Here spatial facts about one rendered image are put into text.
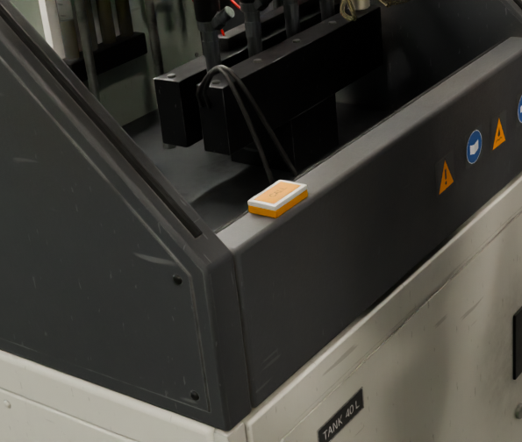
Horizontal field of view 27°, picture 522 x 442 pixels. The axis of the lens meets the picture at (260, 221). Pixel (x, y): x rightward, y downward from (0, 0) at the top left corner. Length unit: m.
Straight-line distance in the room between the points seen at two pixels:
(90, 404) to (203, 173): 0.41
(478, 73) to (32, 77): 0.55
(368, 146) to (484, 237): 0.30
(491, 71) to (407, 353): 0.33
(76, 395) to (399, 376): 0.35
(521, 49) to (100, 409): 0.66
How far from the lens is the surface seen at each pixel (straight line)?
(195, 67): 1.28
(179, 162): 1.42
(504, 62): 1.32
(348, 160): 1.06
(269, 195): 0.97
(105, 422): 1.07
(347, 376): 1.11
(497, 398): 1.49
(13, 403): 1.17
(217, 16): 1.23
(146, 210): 0.89
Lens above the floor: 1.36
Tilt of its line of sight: 25 degrees down
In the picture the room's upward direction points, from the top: 6 degrees counter-clockwise
